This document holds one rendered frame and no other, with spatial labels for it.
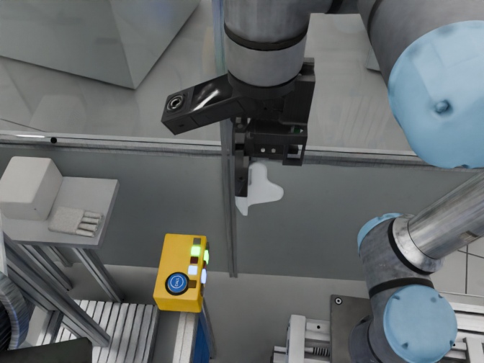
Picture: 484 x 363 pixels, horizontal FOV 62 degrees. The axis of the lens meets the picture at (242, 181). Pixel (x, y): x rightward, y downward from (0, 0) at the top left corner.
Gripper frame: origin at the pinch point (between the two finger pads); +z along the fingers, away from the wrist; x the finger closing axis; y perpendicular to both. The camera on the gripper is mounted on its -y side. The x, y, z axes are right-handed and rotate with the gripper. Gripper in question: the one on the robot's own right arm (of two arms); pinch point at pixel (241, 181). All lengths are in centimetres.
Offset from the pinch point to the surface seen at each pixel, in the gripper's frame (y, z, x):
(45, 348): -33.5, 29.4, -17.6
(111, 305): -62, 140, 25
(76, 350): -27.9, 29.3, -17.5
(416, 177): 52, 57, 46
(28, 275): -59, 60, 7
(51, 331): -62, 90, 0
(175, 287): -14.5, 39.8, -1.1
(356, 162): 32, 50, 45
